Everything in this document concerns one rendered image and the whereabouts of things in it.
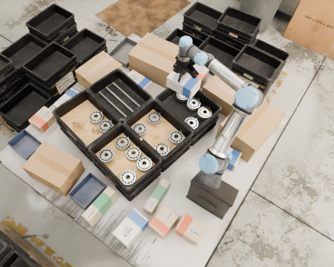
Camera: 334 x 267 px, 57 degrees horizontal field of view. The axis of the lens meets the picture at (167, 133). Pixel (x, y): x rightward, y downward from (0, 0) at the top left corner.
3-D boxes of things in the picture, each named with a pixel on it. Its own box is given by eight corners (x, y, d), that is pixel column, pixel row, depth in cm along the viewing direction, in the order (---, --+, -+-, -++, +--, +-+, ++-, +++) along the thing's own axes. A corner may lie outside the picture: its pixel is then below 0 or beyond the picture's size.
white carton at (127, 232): (134, 212, 201) (134, 207, 193) (148, 223, 197) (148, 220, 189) (113, 236, 192) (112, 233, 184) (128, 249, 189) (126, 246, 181)
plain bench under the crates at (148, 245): (263, 155, 306) (290, 116, 246) (174, 306, 235) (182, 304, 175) (135, 81, 347) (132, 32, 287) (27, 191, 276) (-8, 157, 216)
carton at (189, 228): (204, 229, 197) (207, 226, 191) (195, 246, 192) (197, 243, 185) (183, 215, 201) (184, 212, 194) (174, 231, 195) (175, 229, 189)
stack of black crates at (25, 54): (38, 56, 340) (27, 32, 311) (58, 68, 332) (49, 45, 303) (9, 78, 322) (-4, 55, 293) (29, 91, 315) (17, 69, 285)
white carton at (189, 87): (199, 88, 211) (201, 79, 203) (190, 99, 206) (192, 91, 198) (175, 75, 216) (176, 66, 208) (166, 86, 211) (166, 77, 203)
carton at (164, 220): (164, 207, 203) (164, 204, 196) (178, 219, 199) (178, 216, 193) (148, 227, 196) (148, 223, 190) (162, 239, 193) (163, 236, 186)
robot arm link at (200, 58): (212, 57, 180) (199, 47, 184) (205, 54, 170) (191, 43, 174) (205, 68, 183) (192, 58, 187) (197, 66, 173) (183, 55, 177)
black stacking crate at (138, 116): (192, 141, 217) (194, 133, 207) (163, 167, 206) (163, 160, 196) (154, 107, 230) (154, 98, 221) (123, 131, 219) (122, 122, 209)
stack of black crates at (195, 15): (221, 38, 368) (227, 15, 339) (208, 53, 355) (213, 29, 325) (193, 25, 378) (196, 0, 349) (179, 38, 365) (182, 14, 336)
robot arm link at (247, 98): (219, 175, 183) (267, 93, 165) (210, 179, 170) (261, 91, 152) (203, 163, 187) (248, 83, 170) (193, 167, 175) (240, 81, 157)
